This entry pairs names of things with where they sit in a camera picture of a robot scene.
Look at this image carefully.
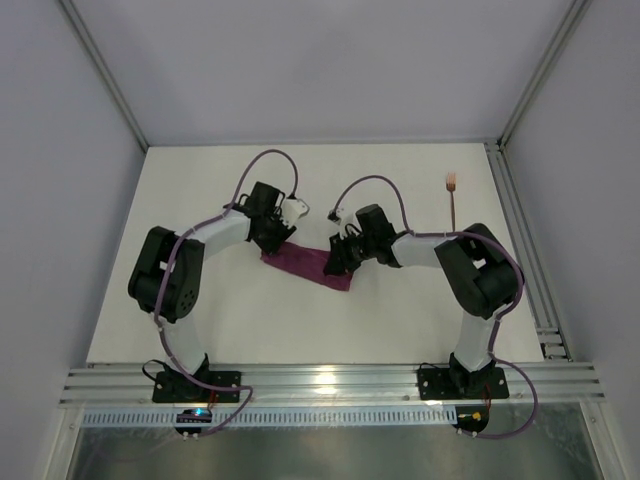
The purple cloth napkin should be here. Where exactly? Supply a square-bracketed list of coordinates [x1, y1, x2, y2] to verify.
[261, 242, 353, 292]

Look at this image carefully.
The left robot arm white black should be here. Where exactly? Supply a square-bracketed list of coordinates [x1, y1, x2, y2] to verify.
[128, 182, 309, 377]

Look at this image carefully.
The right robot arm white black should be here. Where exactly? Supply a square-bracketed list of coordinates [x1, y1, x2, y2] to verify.
[323, 204, 524, 398]

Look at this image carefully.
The left controller board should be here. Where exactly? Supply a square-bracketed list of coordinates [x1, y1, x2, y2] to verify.
[174, 407, 212, 436]

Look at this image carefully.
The controller board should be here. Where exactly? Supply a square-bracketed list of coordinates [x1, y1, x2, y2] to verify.
[453, 407, 490, 437]
[174, 407, 212, 436]

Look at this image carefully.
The right controller board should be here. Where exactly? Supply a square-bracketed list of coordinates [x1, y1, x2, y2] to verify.
[453, 407, 490, 437]

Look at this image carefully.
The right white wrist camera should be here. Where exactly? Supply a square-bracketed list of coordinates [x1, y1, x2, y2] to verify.
[327, 207, 353, 237]

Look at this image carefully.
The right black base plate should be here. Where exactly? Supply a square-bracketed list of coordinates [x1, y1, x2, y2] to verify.
[416, 364, 510, 400]

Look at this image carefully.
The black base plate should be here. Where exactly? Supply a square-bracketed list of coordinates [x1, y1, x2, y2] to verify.
[416, 364, 510, 400]
[152, 367, 241, 404]

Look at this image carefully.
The right side aluminium rail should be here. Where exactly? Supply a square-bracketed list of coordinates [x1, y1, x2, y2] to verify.
[484, 140, 573, 362]

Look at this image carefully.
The aluminium rail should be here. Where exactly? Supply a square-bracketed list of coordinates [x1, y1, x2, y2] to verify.
[59, 362, 605, 407]
[484, 140, 573, 362]

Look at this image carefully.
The slotted grey cable duct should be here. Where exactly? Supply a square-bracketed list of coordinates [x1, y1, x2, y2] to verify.
[81, 404, 456, 428]

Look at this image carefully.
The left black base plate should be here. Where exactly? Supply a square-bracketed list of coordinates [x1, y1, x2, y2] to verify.
[152, 367, 241, 404]

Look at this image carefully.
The aluminium front rail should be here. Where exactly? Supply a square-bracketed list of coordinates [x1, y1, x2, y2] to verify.
[59, 362, 605, 407]

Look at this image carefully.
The left corner frame post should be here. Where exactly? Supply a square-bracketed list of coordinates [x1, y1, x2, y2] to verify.
[56, 0, 150, 153]

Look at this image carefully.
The corner frame post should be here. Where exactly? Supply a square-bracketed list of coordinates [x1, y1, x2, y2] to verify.
[56, 0, 150, 153]
[497, 0, 592, 149]

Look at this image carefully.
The right corner frame post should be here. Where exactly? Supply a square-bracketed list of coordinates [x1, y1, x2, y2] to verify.
[497, 0, 592, 149]

